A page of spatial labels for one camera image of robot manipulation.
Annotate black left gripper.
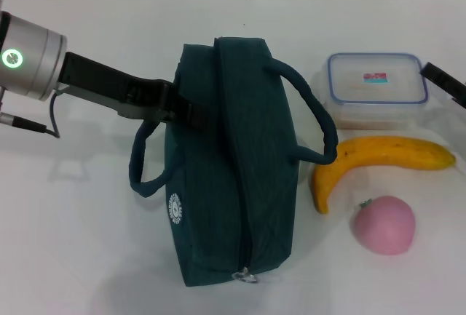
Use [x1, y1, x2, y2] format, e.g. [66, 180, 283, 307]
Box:
[60, 51, 211, 129]

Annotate dark teal lunch bag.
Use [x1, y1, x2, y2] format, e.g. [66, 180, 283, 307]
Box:
[129, 36, 339, 287]

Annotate yellow banana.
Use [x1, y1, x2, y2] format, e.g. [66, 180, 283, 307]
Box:
[313, 135, 457, 215]

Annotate pink toy peach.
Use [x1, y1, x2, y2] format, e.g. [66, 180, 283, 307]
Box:
[349, 195, 416, 257]

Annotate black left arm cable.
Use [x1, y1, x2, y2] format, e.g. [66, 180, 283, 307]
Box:
[0, 91, 62, 140]

